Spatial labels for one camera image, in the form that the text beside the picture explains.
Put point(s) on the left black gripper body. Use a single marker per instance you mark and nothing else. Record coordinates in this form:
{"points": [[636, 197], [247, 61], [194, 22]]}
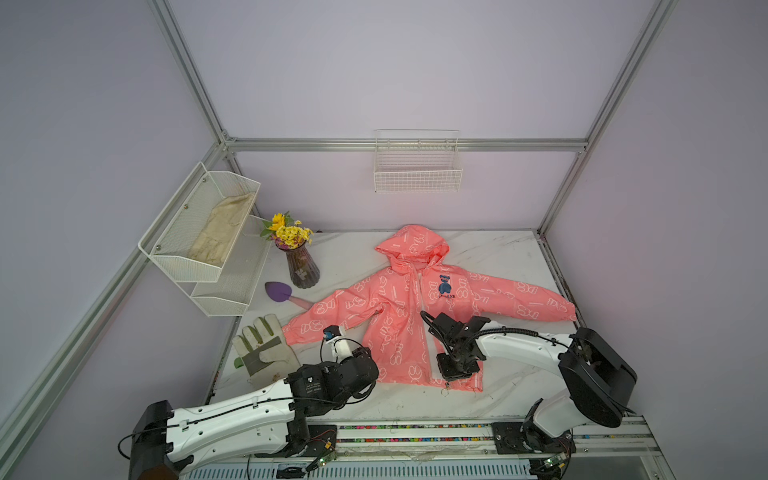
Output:
{"points": [[341, 401]]}

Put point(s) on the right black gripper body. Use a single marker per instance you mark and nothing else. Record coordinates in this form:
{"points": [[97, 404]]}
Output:
{"points": [[454, 365]]}

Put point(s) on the pink hooded jacket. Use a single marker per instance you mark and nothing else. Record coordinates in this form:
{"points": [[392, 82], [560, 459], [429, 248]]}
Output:
{"points": [[390, 301]]}

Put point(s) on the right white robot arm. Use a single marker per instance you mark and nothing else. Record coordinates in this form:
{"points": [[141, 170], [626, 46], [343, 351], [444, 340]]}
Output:
{"points": [[598, 381]]}

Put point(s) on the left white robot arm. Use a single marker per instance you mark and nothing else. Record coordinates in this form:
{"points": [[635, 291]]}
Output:
{"points": [[168, 442]]}

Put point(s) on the beige work glove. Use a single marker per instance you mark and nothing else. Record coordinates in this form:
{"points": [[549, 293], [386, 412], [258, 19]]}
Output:
{"points": [[262, 350]]}

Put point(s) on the purple garden trowel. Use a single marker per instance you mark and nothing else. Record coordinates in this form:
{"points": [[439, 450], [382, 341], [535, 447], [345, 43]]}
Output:
{"points": [[280, 293]]}

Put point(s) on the dark glass vase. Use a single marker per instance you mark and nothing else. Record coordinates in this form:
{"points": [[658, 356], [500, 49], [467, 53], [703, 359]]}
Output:
{"points": [[304, 272]]}

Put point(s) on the lower white mesh shelf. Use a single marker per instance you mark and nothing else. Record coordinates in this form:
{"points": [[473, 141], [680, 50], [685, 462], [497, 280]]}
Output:
{"points": [[232, 294]]}

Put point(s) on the white mesh shelf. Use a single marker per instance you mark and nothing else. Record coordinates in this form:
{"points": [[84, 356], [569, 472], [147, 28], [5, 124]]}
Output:
{"points": [[167, 242], [232, 294]]}

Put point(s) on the yellow flower bouquet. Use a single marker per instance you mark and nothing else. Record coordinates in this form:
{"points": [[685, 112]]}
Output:
{"points": [[286, 232]]}

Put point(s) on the beige cloth in shelf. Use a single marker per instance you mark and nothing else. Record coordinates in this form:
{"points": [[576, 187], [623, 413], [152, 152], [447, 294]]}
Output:
{"points": [[213, 244]]}

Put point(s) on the upper white mesh shelf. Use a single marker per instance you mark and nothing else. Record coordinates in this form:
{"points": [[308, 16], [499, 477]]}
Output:
{"points": [[167, 242]]}

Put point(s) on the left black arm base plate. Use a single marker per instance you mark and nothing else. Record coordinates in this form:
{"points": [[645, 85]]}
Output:
{"points": [[321, 441]]}

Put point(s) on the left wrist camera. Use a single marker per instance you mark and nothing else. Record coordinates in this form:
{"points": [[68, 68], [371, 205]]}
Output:
{"points": [[340, 346]]}

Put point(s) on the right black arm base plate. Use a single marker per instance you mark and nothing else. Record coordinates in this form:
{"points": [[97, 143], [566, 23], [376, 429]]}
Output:
{"points": [[526, 438]]}

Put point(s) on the white wire wall basket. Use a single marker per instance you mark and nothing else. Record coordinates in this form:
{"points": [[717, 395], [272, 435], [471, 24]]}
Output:
{"points": [[416, 161]]}

